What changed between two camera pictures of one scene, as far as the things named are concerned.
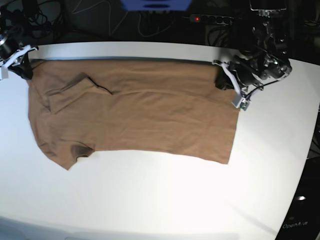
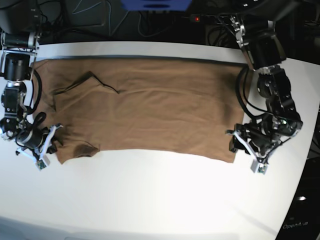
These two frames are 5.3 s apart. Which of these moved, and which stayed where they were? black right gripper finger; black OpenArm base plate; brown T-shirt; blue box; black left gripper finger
Moved: black left gripper finger; black right gripper finger
Stayed: blue box; brown T-shirt; black OpenArm base plate
